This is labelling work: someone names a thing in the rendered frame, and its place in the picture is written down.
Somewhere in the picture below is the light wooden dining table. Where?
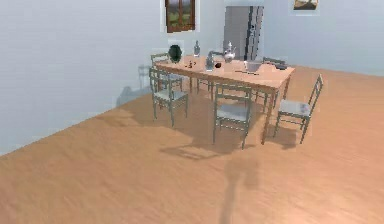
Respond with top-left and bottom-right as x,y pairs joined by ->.
155,55 -> 296,146

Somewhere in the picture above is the dark green round plate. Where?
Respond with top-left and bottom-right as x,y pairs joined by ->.
168,44 -> 183,64

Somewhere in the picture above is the grey fridge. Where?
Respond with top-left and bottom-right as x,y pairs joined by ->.
222,5 -> 265,62

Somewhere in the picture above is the grey open laptop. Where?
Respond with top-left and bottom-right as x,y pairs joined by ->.
234,60 -> 263,76

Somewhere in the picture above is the framed wall picture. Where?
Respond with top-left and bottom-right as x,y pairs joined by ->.
293,0 -> 319,11

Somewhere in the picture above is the silver kettle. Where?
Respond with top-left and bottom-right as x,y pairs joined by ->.
222,40 -> 237,64

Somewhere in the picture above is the grey-green wooden chair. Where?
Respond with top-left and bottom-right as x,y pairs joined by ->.
254,56 -> 288,112
273,73 -> 324,145
212,82 -> 253,151
148,66 -> 190,128
150,52 -> 185,92

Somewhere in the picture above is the brown framed window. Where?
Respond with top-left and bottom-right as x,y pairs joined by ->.
164,0 -> 197,34

